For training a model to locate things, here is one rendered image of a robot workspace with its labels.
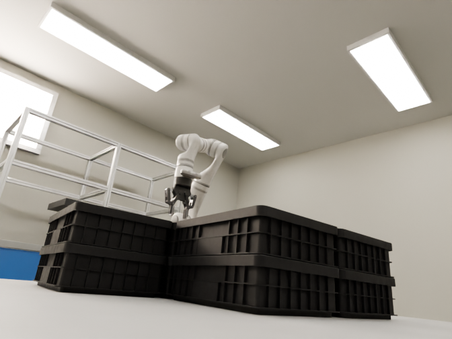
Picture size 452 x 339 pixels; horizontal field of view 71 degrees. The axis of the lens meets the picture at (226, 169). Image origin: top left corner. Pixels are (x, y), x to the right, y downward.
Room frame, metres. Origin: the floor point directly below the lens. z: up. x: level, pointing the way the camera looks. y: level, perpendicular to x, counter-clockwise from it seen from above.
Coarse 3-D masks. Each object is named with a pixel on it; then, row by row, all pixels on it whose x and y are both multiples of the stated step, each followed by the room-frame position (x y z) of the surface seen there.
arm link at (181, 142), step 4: (180, 136) 1.23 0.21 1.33; (184, 136) 1.22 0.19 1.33; (176, 140) 1.23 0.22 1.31; (180, 140) 1.22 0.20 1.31; (184, 140) 1.22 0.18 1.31; (200, 140) 1.29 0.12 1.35; (176, 144) 1.24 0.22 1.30; (180, 144) 1.23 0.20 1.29; (184, 144) 1.22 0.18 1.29; (200, 144) 1.30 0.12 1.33; (180, 148) 1.25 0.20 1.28; (184, 148) 1.24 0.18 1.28; (200, 148) 1.31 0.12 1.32
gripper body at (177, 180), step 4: (176, 180) 1.22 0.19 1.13; (180, 180) 1.21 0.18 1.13; (184, 180) 1.21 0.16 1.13; (188, 180) 1.22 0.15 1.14; (176, 184) 1.22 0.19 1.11; (180, 184) 1.21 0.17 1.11; (184, 184) 1.21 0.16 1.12; (188, 184) 1.22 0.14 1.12; (176, 188) 1.22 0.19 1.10; (180, 188) 1.23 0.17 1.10; (184, 188) 1.24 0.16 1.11; (188, 188) 1.25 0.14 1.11; (172, 192) 1.23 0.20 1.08; (176, 192) 1.22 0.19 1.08; (188, 192) 1.26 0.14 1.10; (180, 196) 1.24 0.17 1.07; (184, 196) 1.25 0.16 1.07; (188, 196) 1.26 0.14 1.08; (180, 200) 1.26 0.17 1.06; (184, 200) 1.25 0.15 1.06
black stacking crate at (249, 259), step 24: (192, 264) 0.91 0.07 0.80; (216, 264) 0.82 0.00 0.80; (240, 264) 0.75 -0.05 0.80; (264, 264) 0.71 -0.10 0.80; (288, 264) 0.75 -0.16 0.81; (312, 264) 0.80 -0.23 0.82; (192, 288) 0.91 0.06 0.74; (216, 288) 0.82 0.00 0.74; (240, 288) 0.76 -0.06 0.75; (264, 288) 0.72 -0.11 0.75; (288, 288) 0.76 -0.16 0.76; (312, 288) 0.82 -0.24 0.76; (264, 312) 0.73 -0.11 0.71; (288, 312) 0.78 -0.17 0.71; (312, 312) 0.83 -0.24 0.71; (336, 312) 0.86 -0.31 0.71
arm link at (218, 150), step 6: (216, 144) 1.48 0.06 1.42; (222, 144) 1.48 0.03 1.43; (210, 150) 1.49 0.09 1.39; (216, 150) 1.48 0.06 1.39; (222, 150) 1.48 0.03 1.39; (216, 156) 1.49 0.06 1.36; (222, 156) 1.50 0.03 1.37; (216, 162) 1.50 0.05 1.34; (210, 168) 1.52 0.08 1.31; (216, 168) 1.53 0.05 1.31; (204, 174) 1.53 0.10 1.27; (210, 174) 1.53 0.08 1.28; (198, 180) 1.54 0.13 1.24; (204, 180) 1.54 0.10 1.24; (210, 180) 1.55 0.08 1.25
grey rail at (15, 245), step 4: (0, 240) 2.42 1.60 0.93; (4, 240) 2.44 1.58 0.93; (8, 240) 2.46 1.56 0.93; (0, 244) 2.43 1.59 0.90; (4, 244) 2.44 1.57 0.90; (8, 244) 2.46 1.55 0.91; (12, 244) 2.48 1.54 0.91; (16, 244) 2.49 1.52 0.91; (20, 244) 2.51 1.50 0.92; (24, 244) 2.53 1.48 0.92; (28, 244) 2.55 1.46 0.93; (32, 244) 2.57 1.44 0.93; (36, 244) 2.59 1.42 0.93; (16, 248) 2.52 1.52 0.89; (20, 248) 2.52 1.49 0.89; (24, 248) 2.54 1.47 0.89; (28, 248) 2.56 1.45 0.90; (32, 248) 2.57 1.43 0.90; (36, 248) 2.59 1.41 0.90; (40, 248) 2.61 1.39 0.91
